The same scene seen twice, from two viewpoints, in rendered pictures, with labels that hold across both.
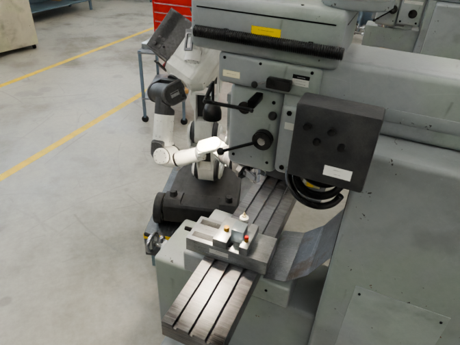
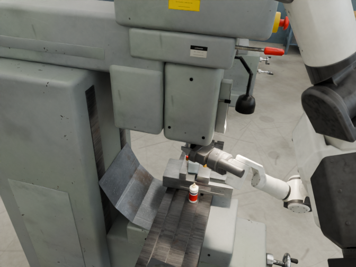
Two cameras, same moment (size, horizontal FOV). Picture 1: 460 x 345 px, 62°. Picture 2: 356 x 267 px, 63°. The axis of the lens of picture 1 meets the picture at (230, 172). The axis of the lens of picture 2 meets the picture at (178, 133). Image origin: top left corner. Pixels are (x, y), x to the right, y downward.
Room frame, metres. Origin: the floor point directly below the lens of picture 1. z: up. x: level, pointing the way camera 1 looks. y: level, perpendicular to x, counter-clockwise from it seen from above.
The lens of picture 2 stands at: (2.24, -0.31, 1.95)
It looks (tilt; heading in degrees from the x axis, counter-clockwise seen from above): 33 degrees down; 171
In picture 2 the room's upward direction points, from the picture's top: 3 degrees clockwise
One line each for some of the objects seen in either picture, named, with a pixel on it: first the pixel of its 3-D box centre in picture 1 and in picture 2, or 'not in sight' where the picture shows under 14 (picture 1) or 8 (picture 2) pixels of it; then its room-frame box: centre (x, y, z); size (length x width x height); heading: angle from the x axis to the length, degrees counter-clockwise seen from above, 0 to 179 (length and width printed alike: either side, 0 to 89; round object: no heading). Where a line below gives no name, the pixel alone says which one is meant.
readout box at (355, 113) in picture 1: (333, 143); not in sight; (0.85, -0.26, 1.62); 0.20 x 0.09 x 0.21; 68
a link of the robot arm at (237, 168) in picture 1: (239, 163); (208, 157); (1.34, -0.04, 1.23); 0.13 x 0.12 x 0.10; 133
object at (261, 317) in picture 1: (238, 300); (185, 262); (1.28, -0.08, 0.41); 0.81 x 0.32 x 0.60; 68
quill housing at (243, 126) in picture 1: (261, 119); (194, 96); (1.27, -0.11, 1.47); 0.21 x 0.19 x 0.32; 158
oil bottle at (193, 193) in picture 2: (244, 222); (193, 191); (1.27, -0.07, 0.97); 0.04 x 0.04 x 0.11
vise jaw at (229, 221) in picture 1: (226, 232); (204, 170); (1.16, 0.00, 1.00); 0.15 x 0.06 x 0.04; 160
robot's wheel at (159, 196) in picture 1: (160, 207); not in sight; (1.90, 0.44, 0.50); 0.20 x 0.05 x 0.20; 175
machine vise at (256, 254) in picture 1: (231, 240); (199, 174); (1.15, -0.02, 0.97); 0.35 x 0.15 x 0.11; 70
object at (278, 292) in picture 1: (247, 253); (185, 219); (1.27, -0.10, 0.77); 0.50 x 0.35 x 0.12; 68
